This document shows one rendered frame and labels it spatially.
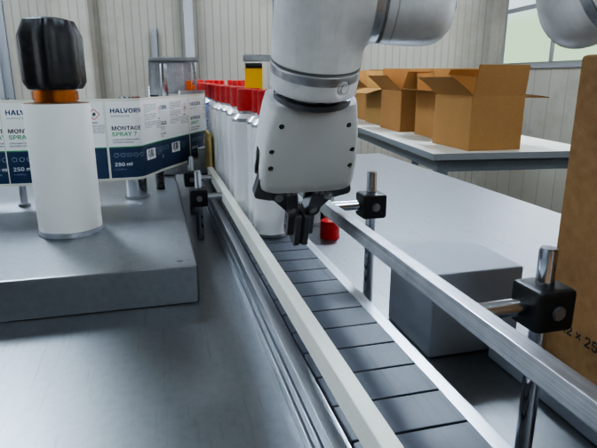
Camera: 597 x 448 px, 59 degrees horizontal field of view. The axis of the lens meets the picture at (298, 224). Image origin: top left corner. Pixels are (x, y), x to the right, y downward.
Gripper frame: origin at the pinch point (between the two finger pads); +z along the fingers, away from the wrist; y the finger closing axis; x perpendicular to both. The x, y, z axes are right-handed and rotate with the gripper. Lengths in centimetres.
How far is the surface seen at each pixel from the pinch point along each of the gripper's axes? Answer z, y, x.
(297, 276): 6.0, 0.1, 2.0
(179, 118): 14, 9, -62
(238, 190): 10.2, 2.7, -24.3
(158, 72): 10, 13, -77
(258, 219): 8.8, 1.6, -14.1
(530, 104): 123, -297, -319
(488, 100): 47, -128, -148
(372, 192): -2.2, -9.4, -2.2
